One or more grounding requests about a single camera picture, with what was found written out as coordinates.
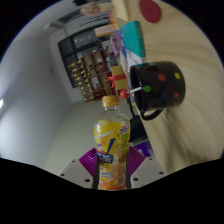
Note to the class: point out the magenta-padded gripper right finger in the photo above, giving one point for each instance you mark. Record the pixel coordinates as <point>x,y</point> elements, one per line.
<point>138,163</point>

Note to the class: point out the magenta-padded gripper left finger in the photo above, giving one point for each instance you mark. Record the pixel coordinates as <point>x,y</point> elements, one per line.
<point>85,163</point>

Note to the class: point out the yellow-label drink bottle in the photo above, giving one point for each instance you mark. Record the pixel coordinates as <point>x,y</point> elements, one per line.
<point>111,143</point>

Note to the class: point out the red ball white stick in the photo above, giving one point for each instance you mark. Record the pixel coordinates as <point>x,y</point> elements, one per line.
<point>124,94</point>

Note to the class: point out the black polka-dot mug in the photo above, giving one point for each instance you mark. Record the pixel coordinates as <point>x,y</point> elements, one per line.
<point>160,86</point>

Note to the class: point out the yellow gift box red ribbon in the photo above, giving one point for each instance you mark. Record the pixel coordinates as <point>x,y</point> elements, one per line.
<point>119,78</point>

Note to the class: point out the wooden shelf unit with trophies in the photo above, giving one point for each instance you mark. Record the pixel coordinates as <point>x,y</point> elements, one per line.
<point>93,75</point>

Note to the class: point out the dark glass door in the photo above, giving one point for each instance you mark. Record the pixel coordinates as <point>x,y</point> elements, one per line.
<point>83,41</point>

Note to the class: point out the teal book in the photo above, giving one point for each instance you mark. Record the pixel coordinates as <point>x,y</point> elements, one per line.
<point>133,40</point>

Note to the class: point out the tan standing card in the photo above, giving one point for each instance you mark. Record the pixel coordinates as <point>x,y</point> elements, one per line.
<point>104,30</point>

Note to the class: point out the flat round red coaster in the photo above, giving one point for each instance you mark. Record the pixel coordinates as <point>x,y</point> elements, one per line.
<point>150,10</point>

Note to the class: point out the pink flowers in white pot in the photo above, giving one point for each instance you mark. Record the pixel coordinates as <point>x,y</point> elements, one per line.
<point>89,9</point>

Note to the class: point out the white wall air conditioner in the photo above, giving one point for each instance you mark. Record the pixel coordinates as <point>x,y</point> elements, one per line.
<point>65,20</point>

